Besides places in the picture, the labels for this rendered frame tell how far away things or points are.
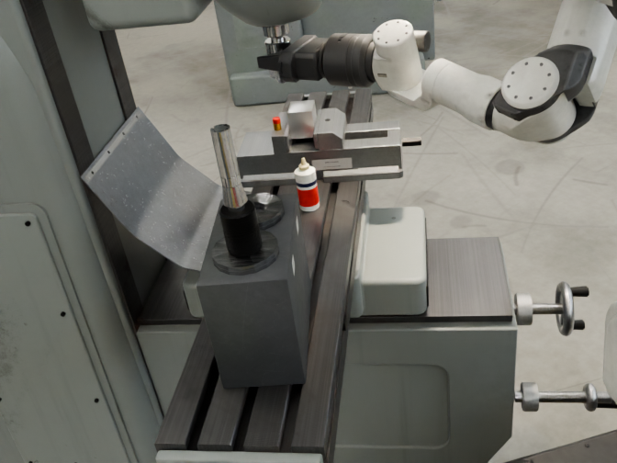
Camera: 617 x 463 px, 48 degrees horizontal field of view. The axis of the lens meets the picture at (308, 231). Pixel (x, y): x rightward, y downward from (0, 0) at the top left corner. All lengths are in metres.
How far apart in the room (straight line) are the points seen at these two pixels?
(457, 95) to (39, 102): 0.69
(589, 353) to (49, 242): 1.72
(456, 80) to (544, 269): 1.75
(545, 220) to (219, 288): 2.29
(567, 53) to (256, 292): 0.52
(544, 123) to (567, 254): 1.86
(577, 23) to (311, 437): 0.66
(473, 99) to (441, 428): 0.82
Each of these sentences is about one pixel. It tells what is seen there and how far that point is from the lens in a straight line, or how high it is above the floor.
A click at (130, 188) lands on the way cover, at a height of 1.02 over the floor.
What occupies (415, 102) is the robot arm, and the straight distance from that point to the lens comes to 1.16.
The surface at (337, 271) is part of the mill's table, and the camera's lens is 1.18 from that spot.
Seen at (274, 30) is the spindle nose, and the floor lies 1.29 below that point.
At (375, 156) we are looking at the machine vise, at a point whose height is 0.98.
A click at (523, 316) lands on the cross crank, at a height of 0.65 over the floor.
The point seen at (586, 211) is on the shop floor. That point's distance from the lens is 3.12.
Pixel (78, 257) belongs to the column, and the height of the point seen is 0.94.
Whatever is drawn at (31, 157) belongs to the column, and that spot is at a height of 1.16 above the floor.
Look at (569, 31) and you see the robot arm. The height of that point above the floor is 1.31.
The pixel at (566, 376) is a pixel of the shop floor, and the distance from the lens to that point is 2.34.
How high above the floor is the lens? 1.64
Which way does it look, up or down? 33 degrees down
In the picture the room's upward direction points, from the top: 8 degrees counter-clockwise
